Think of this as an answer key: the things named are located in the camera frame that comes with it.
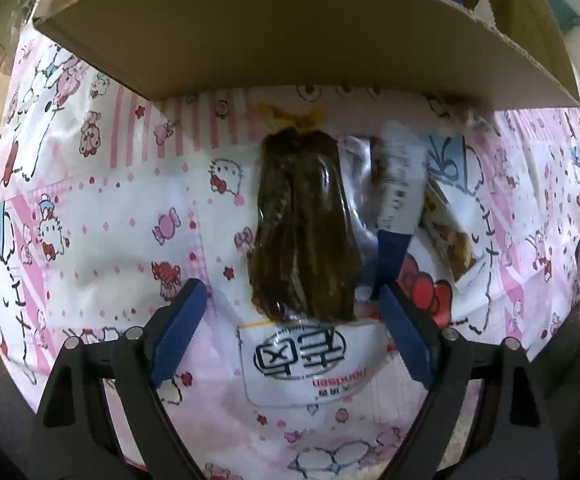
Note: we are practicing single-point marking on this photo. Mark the dark seaweed snack packet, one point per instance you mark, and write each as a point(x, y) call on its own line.
point(304, 260)

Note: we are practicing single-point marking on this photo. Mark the teal right side cushion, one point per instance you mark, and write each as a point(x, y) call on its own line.
point(566, 17)

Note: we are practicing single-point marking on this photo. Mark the brown cookie snack packet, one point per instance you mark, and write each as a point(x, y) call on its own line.
point(456, 245)

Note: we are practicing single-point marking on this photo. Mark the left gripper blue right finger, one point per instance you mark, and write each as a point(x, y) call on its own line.
point(413, 331)

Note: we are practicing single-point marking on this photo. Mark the white blue snack packet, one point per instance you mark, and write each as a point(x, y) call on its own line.
point(384, 179)

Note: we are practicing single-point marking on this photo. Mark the pink Hello Kitty bedsheet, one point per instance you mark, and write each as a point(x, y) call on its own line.
point(109, 203)

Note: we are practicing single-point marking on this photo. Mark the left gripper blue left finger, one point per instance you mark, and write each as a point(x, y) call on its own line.
point(171, 330)

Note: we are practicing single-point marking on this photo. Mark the brown cardboard box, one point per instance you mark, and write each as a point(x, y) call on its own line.
point(163, 48)

